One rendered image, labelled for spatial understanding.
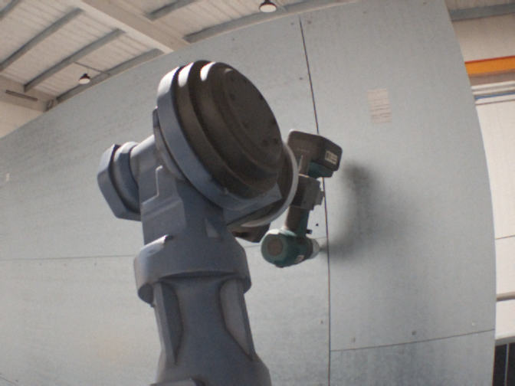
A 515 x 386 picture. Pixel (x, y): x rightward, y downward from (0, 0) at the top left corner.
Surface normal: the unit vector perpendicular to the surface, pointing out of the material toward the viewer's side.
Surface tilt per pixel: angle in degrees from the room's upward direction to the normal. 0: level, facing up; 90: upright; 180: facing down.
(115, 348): 90
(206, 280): 70
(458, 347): 90
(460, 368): 90
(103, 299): 90
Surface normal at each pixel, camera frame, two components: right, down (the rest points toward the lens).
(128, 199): -0.11, 0.61
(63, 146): -0.50, -0.11
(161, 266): -0.41, -0.38
